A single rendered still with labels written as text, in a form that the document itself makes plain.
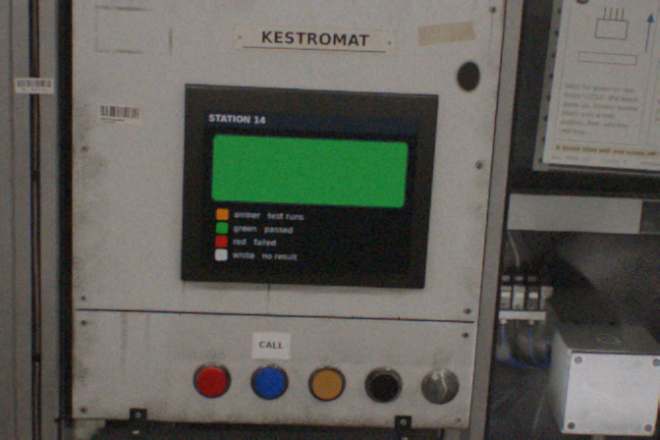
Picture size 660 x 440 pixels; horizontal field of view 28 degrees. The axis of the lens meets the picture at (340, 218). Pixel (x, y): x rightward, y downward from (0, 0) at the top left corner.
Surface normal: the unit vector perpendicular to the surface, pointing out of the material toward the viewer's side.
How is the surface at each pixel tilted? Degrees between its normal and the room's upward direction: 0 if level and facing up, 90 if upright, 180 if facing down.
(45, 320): 90
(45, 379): 90
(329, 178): 90
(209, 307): 90
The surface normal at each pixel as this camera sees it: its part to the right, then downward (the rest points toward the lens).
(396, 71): 0.06, 0.26
